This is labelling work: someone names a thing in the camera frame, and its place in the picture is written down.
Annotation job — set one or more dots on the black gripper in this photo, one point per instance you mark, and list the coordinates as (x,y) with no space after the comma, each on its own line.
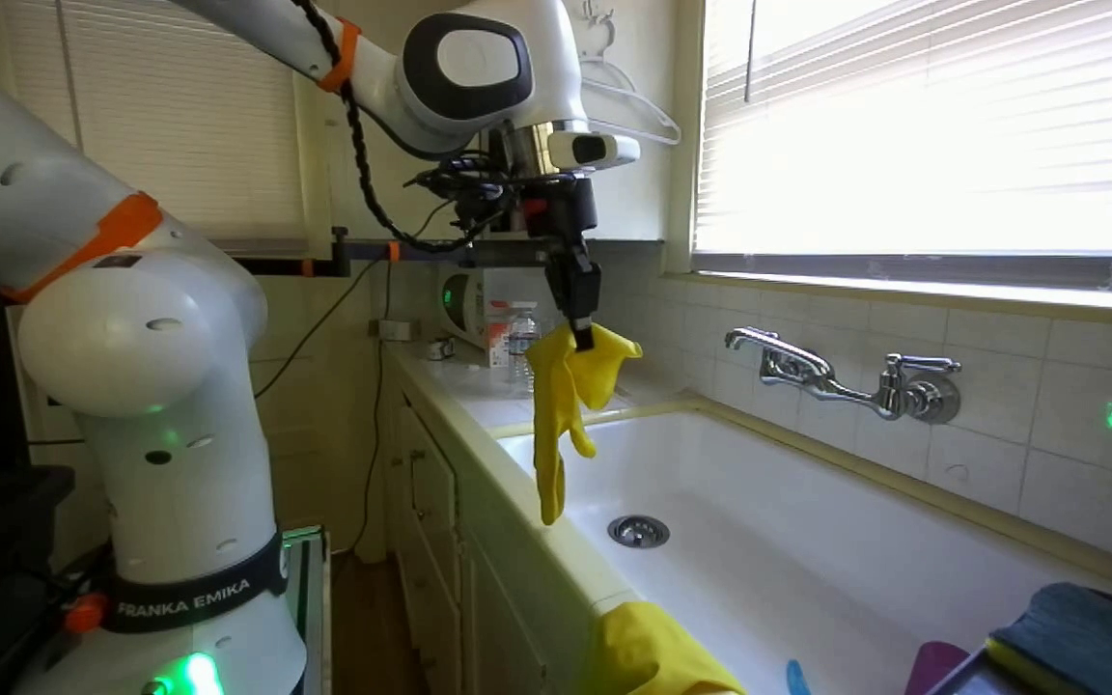
(574,231)

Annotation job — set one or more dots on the yellow cloth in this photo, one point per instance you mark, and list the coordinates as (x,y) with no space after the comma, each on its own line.
(556,400)
(656,651)

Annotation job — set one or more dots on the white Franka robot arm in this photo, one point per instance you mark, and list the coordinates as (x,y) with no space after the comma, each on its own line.
(156,360)

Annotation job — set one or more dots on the metal sink drain strainer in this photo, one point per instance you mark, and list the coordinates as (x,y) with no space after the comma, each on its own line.
(638,531)

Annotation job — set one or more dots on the white porcelain sink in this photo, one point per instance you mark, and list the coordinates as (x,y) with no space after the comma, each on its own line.
(840,542)

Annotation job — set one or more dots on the yellow cloth on sink edge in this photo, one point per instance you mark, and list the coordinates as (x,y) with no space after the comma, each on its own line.
(656,651)

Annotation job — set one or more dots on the clear water bottle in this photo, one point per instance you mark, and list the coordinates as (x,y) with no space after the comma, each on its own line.
(520,345)

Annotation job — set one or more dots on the round white green-lit object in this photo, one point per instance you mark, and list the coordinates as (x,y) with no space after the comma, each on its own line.
(464,302)

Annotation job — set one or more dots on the white clothes hanger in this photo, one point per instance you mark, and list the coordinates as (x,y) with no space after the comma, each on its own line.
(638,103)

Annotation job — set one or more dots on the cream kitchen cabinet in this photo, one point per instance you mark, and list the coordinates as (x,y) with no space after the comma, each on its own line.
(453,552)

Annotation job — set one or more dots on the white window blind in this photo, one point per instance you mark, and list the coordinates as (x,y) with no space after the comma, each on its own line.
(928,127)

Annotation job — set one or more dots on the green framed rack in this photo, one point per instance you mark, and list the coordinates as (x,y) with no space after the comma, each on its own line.
(306,605)

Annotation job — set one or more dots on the blue brush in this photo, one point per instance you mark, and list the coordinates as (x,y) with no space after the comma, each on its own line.
(795,678)

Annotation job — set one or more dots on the white blind beside door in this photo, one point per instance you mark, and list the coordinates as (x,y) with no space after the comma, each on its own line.
(183,118)

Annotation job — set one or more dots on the teal cloth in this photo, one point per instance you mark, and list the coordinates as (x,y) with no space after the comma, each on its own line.
(1078,630)

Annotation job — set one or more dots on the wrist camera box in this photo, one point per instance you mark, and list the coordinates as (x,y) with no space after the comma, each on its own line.
(594,148)

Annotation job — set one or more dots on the white wall outlet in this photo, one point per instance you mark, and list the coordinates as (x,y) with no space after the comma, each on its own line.
(395,328)

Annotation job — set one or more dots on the black horizontal rail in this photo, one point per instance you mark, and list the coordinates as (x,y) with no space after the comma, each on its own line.
(365,255)

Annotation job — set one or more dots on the chrome wall faucet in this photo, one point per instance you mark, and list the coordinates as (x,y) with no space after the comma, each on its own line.
(917,387)

